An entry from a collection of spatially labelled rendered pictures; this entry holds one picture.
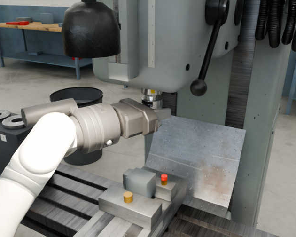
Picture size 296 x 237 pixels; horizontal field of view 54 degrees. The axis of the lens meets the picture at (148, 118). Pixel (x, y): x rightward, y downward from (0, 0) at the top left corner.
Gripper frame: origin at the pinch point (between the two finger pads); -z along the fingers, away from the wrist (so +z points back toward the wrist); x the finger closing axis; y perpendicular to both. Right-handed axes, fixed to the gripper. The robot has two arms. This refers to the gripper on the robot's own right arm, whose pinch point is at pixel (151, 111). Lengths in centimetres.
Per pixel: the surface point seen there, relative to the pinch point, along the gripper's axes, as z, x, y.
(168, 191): -4.2, -2.4, 22.3
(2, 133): 25, 42, 15
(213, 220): -14.5, -9.4, 32.6
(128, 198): 7.0, -0.6, 20.3
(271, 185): -166, 48, 122
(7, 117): 21, 50, 13
